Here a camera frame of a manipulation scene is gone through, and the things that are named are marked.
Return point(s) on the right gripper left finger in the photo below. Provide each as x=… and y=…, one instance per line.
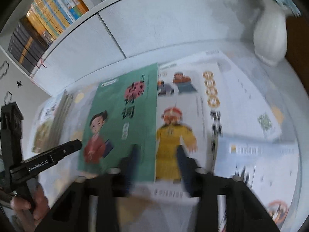
x=71, y=211

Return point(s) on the white monkey king book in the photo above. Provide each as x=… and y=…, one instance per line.
x=269, y=169

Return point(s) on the green poetry book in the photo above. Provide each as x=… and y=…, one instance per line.
x=123, y=113

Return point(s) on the white yellow-robed emperor book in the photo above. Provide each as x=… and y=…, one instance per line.
x=183, y=117

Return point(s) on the stack of sorted books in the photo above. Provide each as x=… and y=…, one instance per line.
x=49, y=121

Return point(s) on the row of shelf books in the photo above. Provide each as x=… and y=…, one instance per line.
x=46, y=20

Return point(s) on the person's left hand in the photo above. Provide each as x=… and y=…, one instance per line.
x=29, y=221

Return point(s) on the white back-cover book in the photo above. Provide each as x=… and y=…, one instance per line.
x=237, y=108

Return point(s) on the ginkgo pattern tablecloth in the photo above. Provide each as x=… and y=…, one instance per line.
x=140, y=211

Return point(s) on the dark brown wooden cabinet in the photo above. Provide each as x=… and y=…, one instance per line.
x=297, y=51

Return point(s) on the white ribbed vase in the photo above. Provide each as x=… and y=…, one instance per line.
x=270, y=35

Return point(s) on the white bookshelf cabinet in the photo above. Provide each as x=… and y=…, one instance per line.
x=117, y=36

